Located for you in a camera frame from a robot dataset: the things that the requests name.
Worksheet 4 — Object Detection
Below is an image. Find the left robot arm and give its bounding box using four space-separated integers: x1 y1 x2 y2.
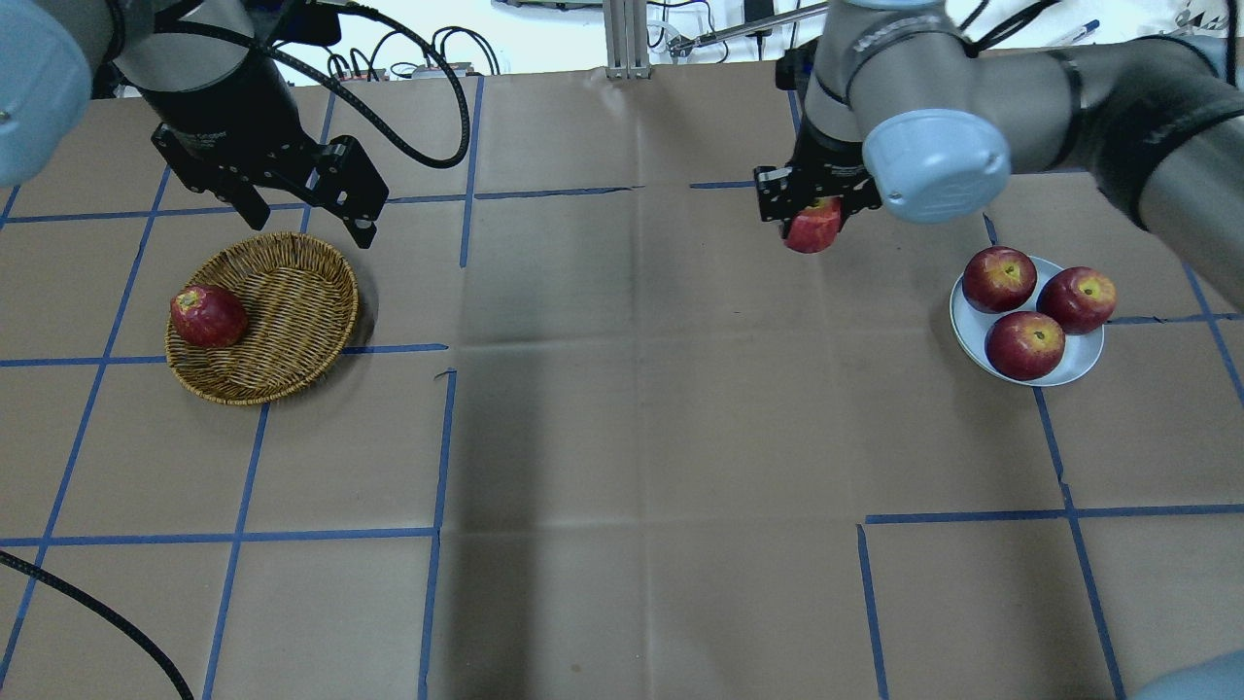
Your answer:
1 1 391 249

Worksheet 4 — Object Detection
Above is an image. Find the woven wicker basket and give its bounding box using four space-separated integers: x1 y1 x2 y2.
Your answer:
164 231 362 404

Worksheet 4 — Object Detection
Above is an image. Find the red apple on plate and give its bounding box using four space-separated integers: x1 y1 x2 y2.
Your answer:
962 245 1037 315
984 311 1066 380
1036 266 1120 334

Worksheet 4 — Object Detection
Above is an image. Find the dark red apple in basket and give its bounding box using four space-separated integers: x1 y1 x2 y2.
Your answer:
170 285 250 347

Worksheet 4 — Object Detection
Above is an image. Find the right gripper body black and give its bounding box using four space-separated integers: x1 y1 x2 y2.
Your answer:
758 126 877 213

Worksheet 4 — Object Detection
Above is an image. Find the aluminium frame post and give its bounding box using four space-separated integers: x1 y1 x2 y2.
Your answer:
603 0 652 81

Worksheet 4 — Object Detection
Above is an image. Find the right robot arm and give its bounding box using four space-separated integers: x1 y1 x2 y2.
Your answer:
754 1 1242 226

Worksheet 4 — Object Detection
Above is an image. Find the blue white pen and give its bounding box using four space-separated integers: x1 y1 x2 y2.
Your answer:
1047 17 1101 48

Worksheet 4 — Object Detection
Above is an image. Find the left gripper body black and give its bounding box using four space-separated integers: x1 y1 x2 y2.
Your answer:
151 58 320 205

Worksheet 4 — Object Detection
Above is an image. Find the yellow-red apple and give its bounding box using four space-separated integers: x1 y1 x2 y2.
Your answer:
782 196 843 256

